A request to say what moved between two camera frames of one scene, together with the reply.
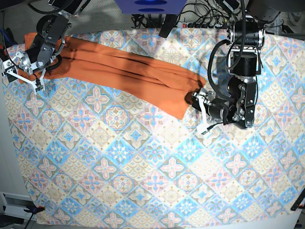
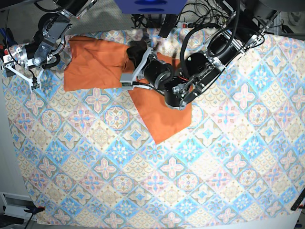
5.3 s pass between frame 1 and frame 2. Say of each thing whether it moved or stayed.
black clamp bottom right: stayed
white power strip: stayed
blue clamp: stayed
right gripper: moved
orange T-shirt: moved
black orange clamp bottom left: stayed
